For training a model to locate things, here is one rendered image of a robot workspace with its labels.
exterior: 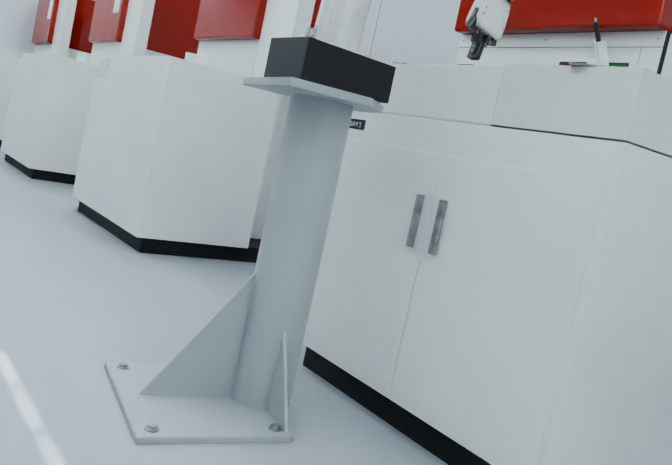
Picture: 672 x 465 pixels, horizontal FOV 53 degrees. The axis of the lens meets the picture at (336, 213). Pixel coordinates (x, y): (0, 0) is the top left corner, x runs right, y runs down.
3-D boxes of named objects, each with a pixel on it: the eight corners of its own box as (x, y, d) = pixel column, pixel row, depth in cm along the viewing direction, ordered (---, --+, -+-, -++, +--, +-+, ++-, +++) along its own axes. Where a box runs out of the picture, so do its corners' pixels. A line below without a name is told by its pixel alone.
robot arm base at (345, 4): (305, 39, 158) (327, -41, 156) (288, 43, 176) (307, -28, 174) (379, 63, 164) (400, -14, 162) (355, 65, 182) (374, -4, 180)
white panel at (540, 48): (442, 139, 265) (465, 36, 262) (637, 168, 200) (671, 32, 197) (437, 137, 263) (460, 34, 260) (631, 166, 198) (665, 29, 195)
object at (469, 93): (376, 114, 211) (386, 69, 210) (516, 132, 167) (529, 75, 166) (352, 108, 205) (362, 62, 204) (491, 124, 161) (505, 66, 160)
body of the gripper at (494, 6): (498, 4, 181) (483, 42, 181) (475, -16, 175) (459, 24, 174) (521, 2, 175) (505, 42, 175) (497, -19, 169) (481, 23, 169)
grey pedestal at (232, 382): (135, 445, 141) (212, 51, 134) (103, 366, 180) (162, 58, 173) (347, 442, 165) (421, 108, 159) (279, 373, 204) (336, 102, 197)
